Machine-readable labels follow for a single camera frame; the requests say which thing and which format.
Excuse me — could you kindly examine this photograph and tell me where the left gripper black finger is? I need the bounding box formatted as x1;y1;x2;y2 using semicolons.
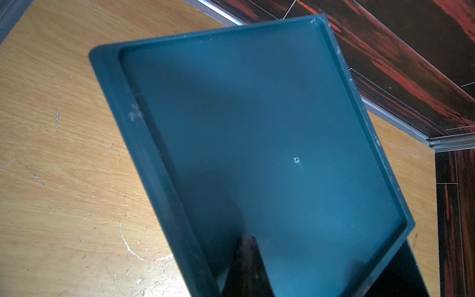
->
221;235;274;297

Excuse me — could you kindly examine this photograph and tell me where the teal drawer cabinet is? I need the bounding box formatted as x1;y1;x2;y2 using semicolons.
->
89;14;428;297

